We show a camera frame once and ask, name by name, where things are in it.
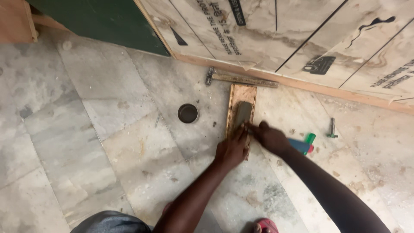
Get brown wooden furniture piece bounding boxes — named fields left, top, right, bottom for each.
left=0, top=0, right=70, bottom=44

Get round dark tin lid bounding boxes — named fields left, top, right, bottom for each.
left=177, top=104, right=199, bottom=124

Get red sandal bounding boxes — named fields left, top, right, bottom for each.
left=253, top=218, right=279, bottom=233

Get green board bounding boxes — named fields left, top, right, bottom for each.
left=26, top=0, right=171, bottom=57

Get person's left hand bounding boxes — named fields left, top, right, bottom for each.
left=215, top=123, right=249, bottom=170

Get green metal router bit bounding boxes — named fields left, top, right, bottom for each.
left=327, top=118, right=338, bottom=139

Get grey sharpening stone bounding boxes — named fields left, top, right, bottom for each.
left=234, top=101, right=253, bottom=131

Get small plywood board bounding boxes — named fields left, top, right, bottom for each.
left=225, top=84, right=257, bottom=161

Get large laminated plywood sheet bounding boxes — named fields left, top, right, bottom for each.
left=133, top=0, right=414, bottom=115

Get person's grey trousers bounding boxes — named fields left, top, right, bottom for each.
left=70, top=210, right=152, bottom=233

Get hammer with wooden handle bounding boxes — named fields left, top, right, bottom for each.
left=205, top=67, right=279, bottom=89

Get person's right hand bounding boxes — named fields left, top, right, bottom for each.
left=248, top=121, right=292, bottom=157

